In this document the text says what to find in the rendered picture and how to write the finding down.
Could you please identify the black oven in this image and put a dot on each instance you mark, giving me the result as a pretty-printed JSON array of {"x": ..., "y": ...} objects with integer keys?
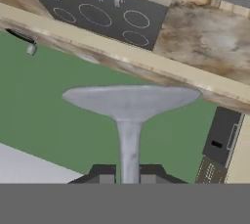
[{"x": 219, "y": 136}]

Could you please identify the small grey round knob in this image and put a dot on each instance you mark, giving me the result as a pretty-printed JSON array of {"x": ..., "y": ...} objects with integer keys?
[{"x": 31, "y": 49}]

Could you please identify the black hob with white rings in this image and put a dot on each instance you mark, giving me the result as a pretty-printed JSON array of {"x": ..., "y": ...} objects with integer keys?
[{"x": 110, "y": 9}]

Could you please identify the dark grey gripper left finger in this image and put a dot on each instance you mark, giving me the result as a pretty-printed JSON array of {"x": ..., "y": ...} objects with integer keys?
[{"x": 102, "y": 171}]

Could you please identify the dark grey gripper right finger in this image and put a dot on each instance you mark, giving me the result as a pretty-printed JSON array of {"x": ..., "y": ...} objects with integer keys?
[{"x": 153, "y": 171}]

